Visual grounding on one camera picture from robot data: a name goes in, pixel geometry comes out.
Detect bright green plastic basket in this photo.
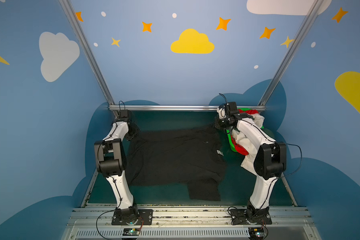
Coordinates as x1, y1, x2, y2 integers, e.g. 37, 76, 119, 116
227, 108, 265, 156

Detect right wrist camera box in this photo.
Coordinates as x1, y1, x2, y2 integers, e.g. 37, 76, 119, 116
225, 102, 239, 116

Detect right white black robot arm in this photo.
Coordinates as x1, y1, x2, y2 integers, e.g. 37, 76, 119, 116
216, 109, 287, 225

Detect white t shirt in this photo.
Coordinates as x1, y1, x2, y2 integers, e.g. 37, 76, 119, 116
232, 122, 258, 175

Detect right side floor rail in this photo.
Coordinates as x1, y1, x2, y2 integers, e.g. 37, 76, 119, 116
281, 174, 298, 207

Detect aluminium post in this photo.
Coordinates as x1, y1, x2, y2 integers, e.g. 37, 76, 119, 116
258, 0, 325, 108
59, 0, 115, 106

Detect right rear aluminium post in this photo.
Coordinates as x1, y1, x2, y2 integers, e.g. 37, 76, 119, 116
258, 0, 325, 108

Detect front aluminium rail bed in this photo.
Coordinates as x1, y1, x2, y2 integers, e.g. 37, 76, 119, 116
62, 205, 321, 240

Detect right green circuit board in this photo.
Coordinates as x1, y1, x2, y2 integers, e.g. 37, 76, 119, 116
248, 228, 266, 240

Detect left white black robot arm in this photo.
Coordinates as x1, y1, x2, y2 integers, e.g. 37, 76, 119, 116
94, 121, 140, 225

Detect red t shirt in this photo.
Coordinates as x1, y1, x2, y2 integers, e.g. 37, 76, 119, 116
228, 108, 259, 156

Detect black t shirt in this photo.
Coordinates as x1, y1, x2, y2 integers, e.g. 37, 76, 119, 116
126, 125, 227, 201

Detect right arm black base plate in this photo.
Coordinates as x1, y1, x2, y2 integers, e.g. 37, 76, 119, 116
228, 208, 272, 226

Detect green circuit board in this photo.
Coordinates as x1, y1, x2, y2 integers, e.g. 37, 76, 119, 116
248, 228, 266, 240
123, 228, 141, 237

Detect left green circuit board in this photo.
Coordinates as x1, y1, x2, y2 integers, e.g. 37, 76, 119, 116
123, 228, 141, 237

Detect left rear aluminium post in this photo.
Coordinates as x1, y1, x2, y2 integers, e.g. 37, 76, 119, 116
59, 0, 115, 106

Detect rear horizontal aluminium rail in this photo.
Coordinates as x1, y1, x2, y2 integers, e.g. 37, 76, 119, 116
108, 104, 267, 112

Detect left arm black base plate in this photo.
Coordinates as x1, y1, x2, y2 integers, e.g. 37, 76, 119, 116
111, 209, 154, 226

